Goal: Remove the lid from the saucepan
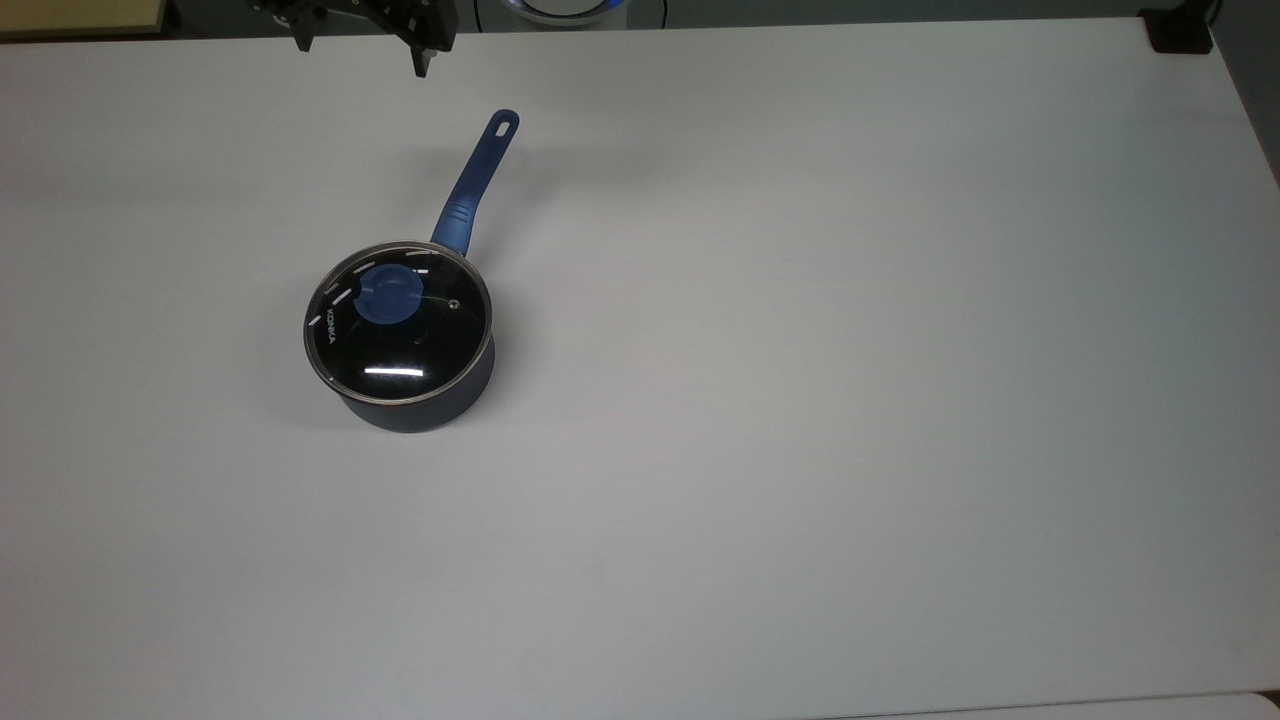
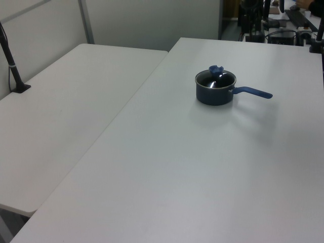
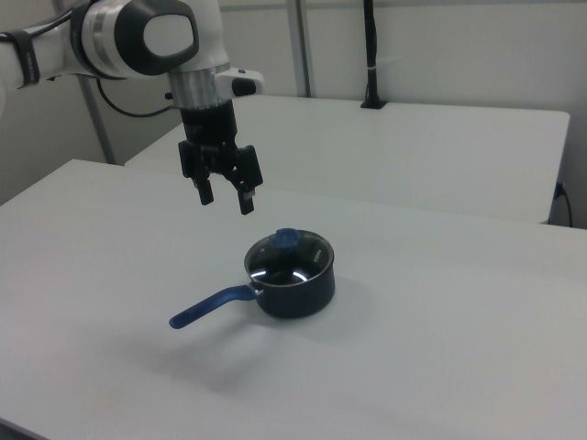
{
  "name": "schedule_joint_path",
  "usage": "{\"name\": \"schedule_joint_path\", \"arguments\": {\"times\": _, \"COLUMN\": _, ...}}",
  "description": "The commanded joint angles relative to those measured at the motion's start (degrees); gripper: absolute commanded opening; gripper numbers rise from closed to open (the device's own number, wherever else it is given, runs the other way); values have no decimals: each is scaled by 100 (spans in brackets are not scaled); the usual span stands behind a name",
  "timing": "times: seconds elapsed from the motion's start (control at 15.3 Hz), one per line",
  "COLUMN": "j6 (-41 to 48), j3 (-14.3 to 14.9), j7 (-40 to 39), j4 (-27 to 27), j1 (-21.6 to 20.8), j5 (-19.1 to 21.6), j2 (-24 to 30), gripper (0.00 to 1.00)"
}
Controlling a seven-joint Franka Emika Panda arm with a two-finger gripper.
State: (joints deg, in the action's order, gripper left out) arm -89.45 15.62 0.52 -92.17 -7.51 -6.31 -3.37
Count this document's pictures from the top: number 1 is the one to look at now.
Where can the light wooden board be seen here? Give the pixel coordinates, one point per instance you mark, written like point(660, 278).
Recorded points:
point(80, 15)

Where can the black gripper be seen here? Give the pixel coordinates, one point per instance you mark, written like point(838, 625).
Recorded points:
point(370, 8)

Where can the black pole with clamp base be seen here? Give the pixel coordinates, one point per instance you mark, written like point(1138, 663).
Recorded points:
point(1178, 32)

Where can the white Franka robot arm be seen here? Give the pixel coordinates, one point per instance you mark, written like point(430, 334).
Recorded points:
point(565, 10)

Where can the glass lid with blue knob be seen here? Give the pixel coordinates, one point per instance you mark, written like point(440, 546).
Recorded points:
point(400, 345)

